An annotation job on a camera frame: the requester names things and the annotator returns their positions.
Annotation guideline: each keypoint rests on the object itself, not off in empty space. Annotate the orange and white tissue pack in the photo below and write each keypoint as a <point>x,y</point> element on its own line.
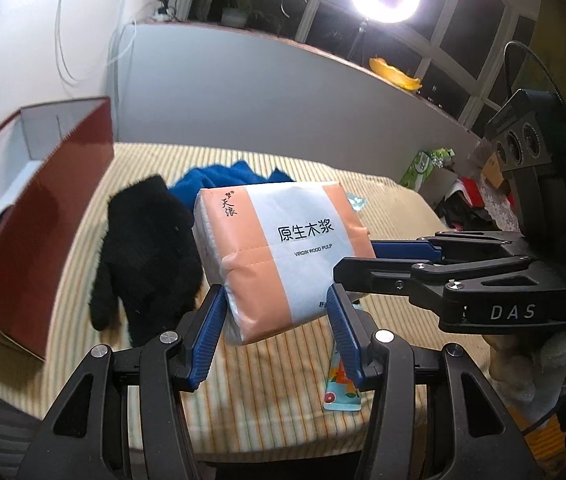
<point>283,260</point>

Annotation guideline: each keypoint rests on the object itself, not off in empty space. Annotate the pile of clothes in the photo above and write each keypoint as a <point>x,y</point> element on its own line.
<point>468,210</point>

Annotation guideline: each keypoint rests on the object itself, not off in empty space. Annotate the window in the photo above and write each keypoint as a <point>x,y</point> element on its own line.
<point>283,10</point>

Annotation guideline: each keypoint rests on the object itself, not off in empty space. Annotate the white power strip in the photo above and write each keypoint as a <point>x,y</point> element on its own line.
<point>164,11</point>

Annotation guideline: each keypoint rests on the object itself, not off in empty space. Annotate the striped beige bedsheet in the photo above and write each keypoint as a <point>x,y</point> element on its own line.
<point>263,400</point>

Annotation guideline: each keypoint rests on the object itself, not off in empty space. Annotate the yellow plastic object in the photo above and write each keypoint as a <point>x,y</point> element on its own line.
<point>393,72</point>

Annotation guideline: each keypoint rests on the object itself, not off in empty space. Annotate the person's right hand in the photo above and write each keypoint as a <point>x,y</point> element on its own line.
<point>508,357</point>

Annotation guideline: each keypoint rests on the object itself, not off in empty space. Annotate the light blue mask packet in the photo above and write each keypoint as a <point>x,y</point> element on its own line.
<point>358,203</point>

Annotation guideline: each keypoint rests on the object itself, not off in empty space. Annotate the orange and teal wipes packet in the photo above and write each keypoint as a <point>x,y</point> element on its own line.
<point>338,395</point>

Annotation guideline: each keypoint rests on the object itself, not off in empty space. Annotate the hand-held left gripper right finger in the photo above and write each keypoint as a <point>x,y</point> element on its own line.
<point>345,340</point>

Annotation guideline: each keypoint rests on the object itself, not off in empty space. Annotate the blue knit hat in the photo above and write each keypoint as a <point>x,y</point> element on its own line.
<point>213,180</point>

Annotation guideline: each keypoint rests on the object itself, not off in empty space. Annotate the brown cardboard box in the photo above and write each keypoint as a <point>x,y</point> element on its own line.
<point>493,172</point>

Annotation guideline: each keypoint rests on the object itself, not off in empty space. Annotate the black plush glove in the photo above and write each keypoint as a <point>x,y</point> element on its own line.
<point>148,250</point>

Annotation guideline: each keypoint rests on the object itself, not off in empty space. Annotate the green tissue box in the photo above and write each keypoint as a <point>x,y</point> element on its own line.
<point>420,167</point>

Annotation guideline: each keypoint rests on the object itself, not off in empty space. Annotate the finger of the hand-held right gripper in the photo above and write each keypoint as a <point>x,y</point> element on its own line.
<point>373,275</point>
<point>398,249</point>

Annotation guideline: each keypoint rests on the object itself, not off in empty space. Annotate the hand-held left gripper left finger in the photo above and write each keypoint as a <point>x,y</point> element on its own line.
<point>208,340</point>

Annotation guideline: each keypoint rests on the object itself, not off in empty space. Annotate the light stand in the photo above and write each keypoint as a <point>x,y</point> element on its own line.
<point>358,40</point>

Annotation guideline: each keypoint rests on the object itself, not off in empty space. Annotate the dark red cardboard box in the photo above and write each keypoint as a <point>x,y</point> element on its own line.
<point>53,240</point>

